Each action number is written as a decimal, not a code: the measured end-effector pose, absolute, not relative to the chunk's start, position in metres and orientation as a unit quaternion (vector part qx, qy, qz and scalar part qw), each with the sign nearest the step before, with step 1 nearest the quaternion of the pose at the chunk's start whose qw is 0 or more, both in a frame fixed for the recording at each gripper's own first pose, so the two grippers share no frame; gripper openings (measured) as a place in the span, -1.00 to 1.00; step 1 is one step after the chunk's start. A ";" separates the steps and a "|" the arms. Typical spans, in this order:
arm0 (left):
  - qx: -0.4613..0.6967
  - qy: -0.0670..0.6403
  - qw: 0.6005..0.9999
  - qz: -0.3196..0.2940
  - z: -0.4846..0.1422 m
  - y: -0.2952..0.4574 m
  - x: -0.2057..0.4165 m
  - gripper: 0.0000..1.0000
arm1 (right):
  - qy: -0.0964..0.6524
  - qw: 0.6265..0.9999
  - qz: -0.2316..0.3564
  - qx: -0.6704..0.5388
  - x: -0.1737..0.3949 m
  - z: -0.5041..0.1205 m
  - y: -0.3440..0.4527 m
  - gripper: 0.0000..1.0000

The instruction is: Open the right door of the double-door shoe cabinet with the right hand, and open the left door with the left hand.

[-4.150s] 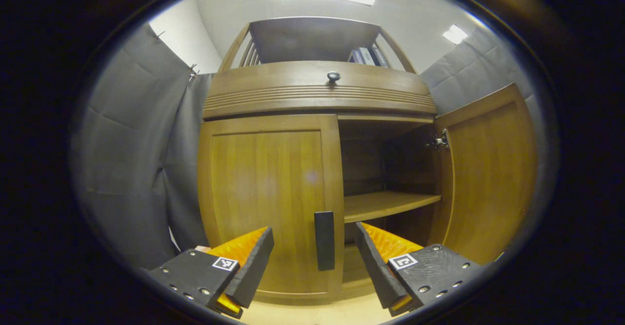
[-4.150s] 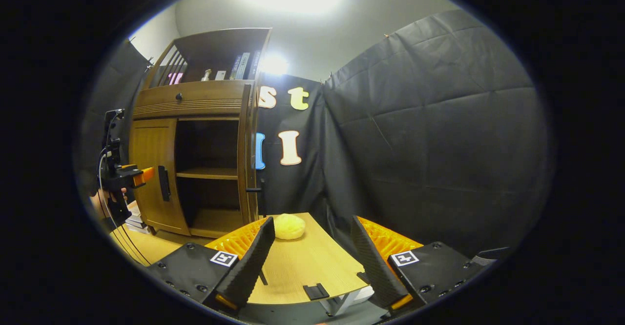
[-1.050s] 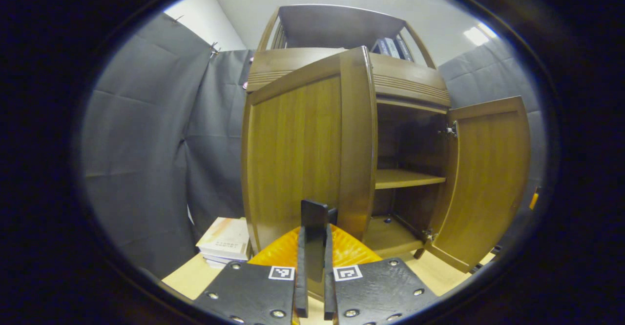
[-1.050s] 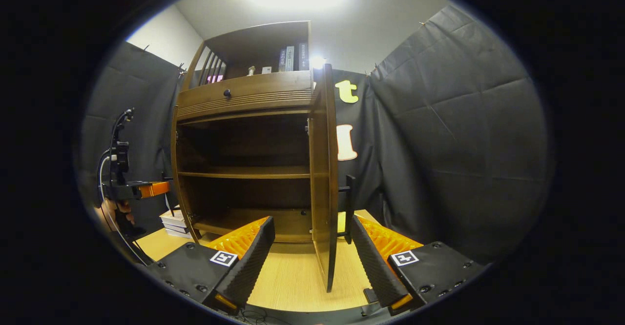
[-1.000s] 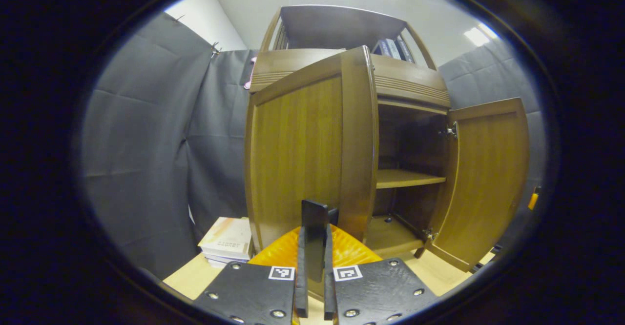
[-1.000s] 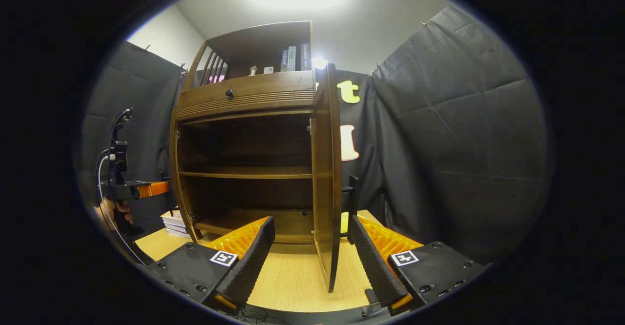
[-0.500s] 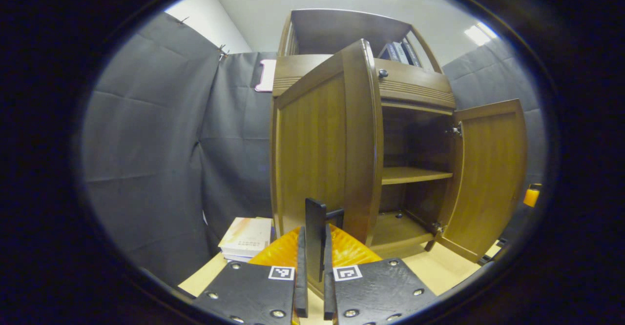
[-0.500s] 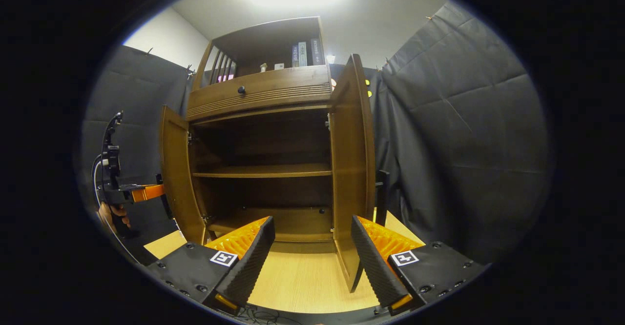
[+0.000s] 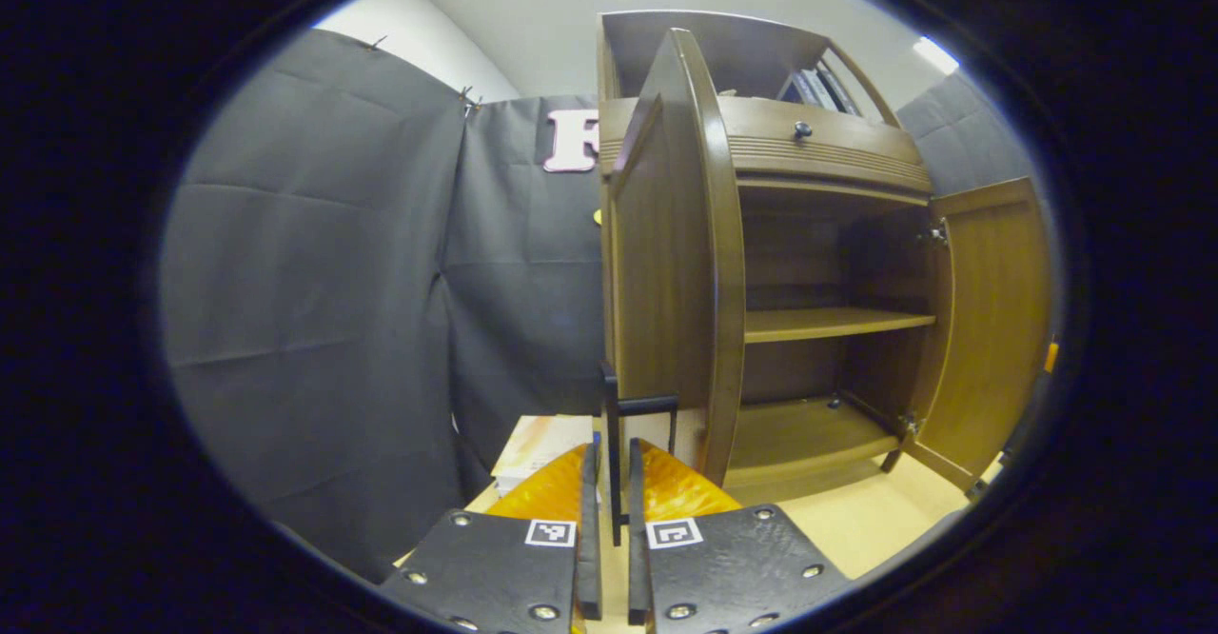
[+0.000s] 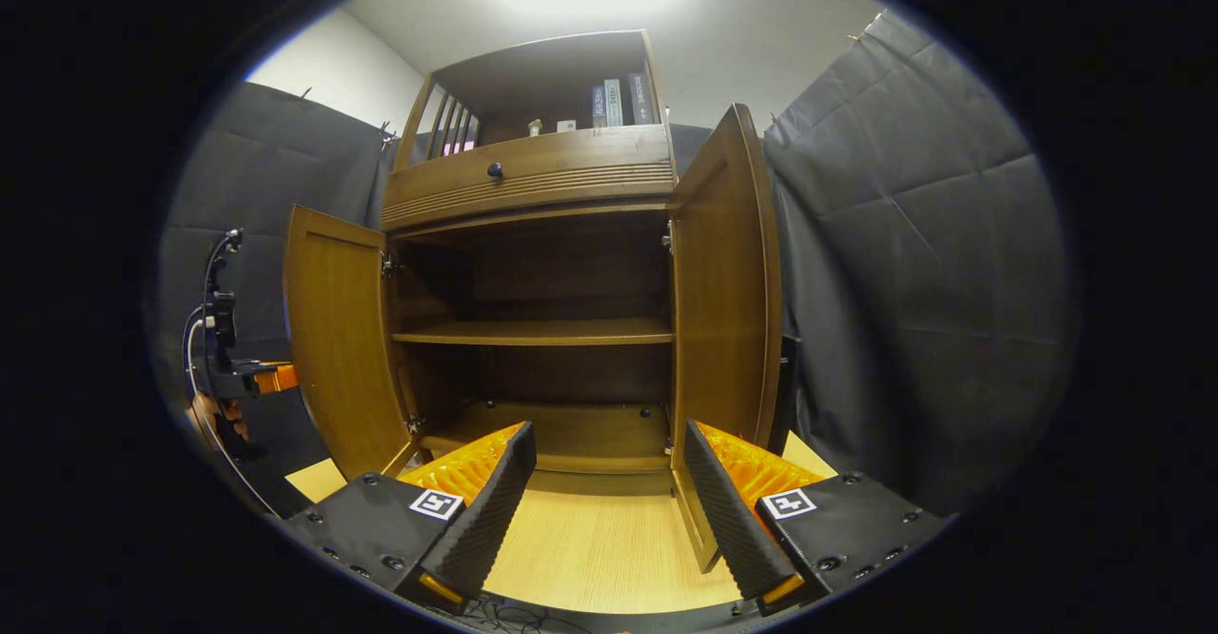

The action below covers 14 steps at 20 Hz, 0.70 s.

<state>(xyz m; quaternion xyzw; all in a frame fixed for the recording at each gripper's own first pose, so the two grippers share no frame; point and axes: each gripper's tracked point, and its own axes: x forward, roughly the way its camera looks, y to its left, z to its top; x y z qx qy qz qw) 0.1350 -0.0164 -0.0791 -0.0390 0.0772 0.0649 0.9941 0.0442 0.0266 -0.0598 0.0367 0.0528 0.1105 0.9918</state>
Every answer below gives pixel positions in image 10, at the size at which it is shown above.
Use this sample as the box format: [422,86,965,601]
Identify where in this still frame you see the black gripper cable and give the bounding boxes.
[181,230,279,517]

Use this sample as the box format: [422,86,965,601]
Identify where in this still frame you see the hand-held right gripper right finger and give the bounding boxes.
[683,419,954,616]

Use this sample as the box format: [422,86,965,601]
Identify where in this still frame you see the wooden double-door shoe cabinet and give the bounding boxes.
[284,30,802,573]

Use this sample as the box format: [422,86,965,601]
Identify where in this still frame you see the black door handle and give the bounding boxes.
[769,334,802,456]

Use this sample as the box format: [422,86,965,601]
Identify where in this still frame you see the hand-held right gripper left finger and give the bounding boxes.
[285,421,539,614]

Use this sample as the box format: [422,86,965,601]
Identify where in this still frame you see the black backdrop cloth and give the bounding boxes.
[157,10,1076,521]

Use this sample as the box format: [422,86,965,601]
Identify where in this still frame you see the wooden inner cabinet shelf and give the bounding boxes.
[392,318,674,347]

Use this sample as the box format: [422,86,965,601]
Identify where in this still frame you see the wooden cabinet door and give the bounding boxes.
[284,206,422,481]
[669,104,783,573]

